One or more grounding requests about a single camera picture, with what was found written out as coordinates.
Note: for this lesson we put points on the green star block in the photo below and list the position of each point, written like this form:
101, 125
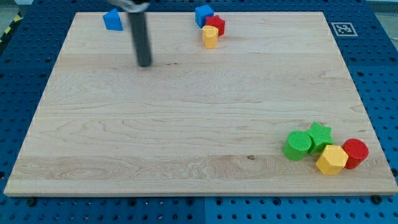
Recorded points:
320, 136

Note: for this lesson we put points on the yellow heart block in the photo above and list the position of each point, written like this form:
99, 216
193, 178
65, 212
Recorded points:
210, 36

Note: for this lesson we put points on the red star block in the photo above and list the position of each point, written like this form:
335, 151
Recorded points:
217, 22

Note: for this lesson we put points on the wooden board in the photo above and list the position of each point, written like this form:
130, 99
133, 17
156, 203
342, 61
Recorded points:
197, 122

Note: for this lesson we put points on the green cylinder block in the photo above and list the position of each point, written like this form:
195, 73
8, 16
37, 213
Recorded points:
297, 145

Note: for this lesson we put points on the yellow hexagon block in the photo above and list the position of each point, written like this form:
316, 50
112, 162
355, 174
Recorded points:
332, 160

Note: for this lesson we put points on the red cylinder block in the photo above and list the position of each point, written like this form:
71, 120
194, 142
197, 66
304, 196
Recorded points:
357, 152

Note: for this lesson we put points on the white fiducial marker tag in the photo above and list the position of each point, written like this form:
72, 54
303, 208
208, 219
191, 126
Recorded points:
344, 29

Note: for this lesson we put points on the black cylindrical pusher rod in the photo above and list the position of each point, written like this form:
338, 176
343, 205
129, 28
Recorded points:
140, 38

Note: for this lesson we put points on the blue triangle block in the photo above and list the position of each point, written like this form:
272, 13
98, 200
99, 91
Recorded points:
112, 20

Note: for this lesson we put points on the blue cube block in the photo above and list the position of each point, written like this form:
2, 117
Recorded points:
201, 13

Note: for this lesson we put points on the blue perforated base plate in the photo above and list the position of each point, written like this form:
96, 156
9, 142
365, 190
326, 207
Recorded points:
29, 57

